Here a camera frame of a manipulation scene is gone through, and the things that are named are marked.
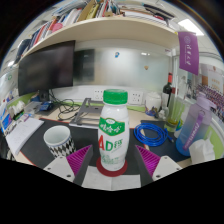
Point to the white drink bottle green cap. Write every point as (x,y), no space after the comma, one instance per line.
(113,133)

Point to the crumpled white tissue pack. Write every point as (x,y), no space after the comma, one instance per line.
(201,151)

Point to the black white diamond mug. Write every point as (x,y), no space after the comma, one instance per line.
(58,140)

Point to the shelf with books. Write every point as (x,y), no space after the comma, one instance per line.
(100,28)

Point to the grey metal laptop stand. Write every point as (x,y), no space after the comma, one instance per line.
(86,115)

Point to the small blue device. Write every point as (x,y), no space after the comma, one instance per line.
(45,106)

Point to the wall photo board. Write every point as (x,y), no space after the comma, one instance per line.
(213,86)

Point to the dark wine bottle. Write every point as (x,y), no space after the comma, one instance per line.
(167,91)

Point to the black desk mat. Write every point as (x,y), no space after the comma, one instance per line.
(35,146)

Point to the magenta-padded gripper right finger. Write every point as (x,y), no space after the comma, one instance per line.
(166,165)

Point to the black computer monitor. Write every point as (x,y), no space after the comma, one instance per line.
(46,68)

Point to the white round jar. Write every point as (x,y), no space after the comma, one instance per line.
(153,104)

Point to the purple hanging banner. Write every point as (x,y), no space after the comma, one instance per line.
(189,53)

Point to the purple translucent water bottle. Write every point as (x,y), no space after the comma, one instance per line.
(195,130)

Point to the open white notebook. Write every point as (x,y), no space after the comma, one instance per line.
(23,133)

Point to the green drinking glass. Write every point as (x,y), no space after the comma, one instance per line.
(174,116)

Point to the white paper napkin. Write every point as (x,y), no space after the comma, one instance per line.
(110,183)

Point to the flat round red coaster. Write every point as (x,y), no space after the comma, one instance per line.
(100,170)

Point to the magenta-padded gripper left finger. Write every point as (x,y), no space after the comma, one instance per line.
(59,166)

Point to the rectangular ceiling light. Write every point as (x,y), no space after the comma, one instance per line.
(190,27)

